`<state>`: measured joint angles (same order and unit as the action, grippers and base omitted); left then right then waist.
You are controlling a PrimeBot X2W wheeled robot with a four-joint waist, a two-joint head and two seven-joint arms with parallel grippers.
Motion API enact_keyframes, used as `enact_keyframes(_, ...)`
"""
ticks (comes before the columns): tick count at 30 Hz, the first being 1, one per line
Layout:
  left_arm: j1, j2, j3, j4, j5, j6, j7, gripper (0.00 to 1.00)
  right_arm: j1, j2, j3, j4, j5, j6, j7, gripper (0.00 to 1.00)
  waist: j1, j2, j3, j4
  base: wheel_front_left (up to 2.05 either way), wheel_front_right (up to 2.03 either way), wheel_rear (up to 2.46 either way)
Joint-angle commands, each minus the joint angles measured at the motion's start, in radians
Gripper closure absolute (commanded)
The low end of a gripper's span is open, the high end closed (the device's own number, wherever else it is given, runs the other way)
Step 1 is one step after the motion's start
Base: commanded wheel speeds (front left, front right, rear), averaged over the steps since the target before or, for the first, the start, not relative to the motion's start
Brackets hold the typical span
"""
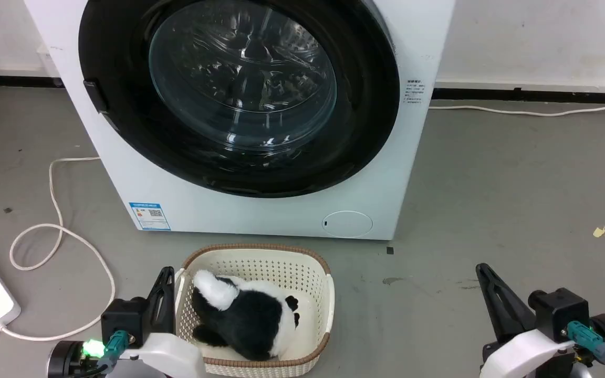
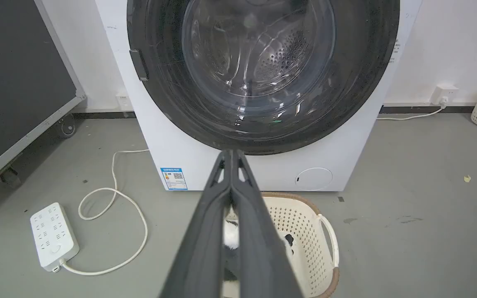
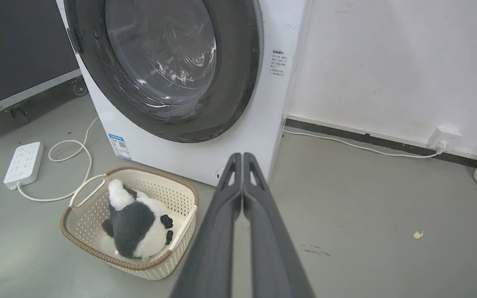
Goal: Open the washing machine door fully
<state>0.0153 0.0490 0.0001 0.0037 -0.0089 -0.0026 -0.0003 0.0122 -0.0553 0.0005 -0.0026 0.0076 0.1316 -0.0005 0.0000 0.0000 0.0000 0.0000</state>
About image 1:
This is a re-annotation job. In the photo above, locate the black door latch handle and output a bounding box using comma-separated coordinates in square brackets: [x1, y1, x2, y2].
[83, 79, 110, 114]

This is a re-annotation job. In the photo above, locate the teal plug right cable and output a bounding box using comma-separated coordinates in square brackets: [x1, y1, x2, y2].
[566, 321, 605, 378]

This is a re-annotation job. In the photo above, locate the white power strip cable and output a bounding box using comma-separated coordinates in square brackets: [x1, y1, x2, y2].
[0, 156, 117, 342]

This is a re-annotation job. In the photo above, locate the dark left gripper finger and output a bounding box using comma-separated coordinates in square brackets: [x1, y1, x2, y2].
[162, 268, 176, 334]
[145, 267, 168, 337]

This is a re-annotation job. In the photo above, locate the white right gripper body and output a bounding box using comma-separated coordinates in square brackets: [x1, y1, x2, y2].
[480, 328, 579, 378]

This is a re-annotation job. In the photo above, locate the white washer power cable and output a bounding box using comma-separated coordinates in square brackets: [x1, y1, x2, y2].
[429, 94, 605, 117]

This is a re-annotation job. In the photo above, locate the round filter cover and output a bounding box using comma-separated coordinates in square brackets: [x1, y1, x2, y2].
[322, 211, 373, 238]

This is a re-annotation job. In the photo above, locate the cream plastic laundry basket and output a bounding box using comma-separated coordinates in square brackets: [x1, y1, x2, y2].
[174, 243, 335, 378]

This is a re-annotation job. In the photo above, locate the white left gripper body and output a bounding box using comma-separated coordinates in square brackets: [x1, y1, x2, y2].
[118, 332, 207, 378]

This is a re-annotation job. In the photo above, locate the teal plug cable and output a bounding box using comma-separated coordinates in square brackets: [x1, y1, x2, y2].
[566, 321, 605, 378]
[74, 330, 136, 378]

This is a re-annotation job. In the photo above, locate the white front-load washing machine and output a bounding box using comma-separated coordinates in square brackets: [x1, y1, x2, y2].
[23, 0, 457, 241]

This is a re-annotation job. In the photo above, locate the blue energy label sticker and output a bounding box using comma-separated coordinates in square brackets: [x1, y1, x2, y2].
[128, 202, 171, 232]

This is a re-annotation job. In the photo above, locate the small text sticker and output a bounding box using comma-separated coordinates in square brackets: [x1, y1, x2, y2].
[402, 79, 425, 105]

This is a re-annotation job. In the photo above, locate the black round glass washer door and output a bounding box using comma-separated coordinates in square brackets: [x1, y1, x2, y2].
[78, 0, 401, 199]

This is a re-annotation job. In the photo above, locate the black and white plush toy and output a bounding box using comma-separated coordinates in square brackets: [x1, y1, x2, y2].
[191, 269, 301, 362]

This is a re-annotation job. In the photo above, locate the teal plug left cable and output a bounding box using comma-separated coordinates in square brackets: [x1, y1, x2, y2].
[74, 330, 136, 378]

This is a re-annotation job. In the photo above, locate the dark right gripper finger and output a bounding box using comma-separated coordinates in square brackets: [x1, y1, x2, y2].
[484, 264, 538, 338]
[475, 264, 518, 343]

